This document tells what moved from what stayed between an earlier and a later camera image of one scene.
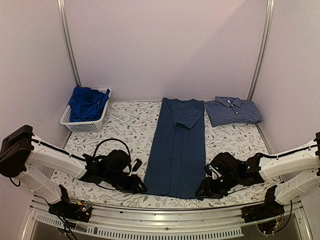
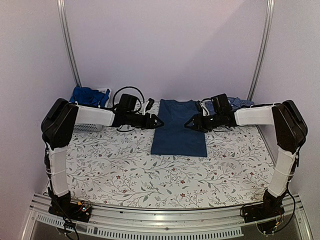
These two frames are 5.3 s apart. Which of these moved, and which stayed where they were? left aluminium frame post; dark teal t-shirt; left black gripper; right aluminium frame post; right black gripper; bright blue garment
Moved: dark teal t-shirt; right black gripper; left black gripper
Stayed: right aluminium frame post; left aluminium frame post; bright blue garment
